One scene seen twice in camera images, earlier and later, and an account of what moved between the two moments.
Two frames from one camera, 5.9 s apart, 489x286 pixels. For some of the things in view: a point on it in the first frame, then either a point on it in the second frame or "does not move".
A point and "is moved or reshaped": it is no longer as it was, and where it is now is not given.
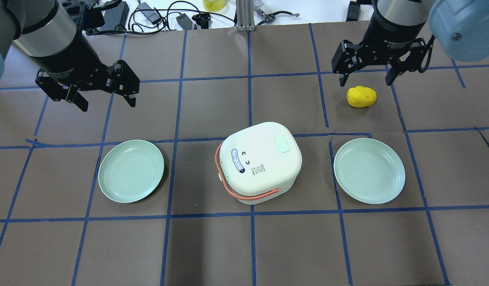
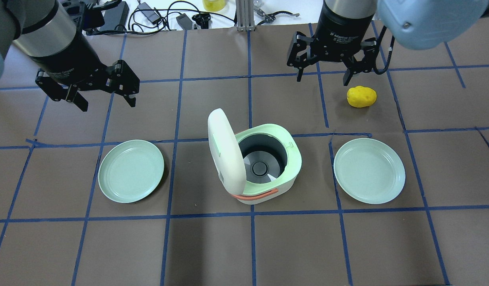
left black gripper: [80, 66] does not move
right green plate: [369, 171] does not move
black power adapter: [153, 17] does not move
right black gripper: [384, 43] → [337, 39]
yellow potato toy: [360, 96] does not move
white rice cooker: [259, 164] is moved or reshaped
